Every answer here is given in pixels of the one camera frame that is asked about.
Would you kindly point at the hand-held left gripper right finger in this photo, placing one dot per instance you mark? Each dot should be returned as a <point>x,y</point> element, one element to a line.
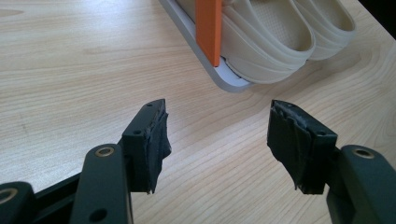
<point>302,149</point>

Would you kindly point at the white two-tier shoe rack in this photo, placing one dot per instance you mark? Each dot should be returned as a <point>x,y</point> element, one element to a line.
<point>208,31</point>

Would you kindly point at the cream clog shoe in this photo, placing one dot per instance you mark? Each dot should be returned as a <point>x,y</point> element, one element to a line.
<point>330,37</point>
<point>267,62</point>

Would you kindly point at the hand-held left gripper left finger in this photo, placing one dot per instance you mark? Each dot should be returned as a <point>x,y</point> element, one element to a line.
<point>146,149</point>

